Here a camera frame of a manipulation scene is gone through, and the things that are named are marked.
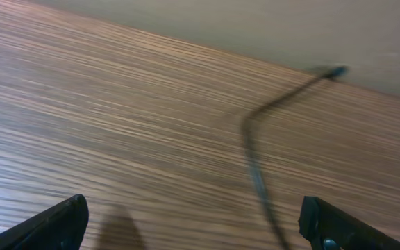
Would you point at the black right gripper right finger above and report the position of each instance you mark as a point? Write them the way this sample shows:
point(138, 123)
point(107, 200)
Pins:
point(327, 227)

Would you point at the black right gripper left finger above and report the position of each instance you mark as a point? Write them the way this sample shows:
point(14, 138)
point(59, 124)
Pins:
point(61, 227)

